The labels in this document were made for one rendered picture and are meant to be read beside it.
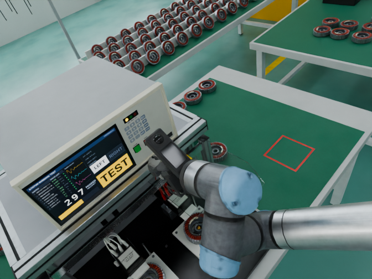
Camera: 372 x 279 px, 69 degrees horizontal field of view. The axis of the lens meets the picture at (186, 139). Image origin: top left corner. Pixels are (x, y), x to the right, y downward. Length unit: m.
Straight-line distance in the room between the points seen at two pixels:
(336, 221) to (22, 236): 0.76
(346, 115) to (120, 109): 1.12
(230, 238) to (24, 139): 0.57
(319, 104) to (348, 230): 1.11
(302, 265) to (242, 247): 1.33
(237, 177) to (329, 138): 0.96
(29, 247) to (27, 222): 0.08
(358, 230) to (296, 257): 1.36
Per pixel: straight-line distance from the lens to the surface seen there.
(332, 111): 1.53
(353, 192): 2.15
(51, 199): 0.74
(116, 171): 0.79
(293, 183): 1.19
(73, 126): 0.75
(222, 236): 0.49
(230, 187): 0.45
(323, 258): 1.88
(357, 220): 0.51
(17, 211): 0.96
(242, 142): 1.33
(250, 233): 0.54
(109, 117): 0.71
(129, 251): 0.99
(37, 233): 0.86
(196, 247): 1.02
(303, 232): 0.54
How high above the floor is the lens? 1.71
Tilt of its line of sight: 43 degrees down
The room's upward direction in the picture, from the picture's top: 16 degrees counter-clockwise
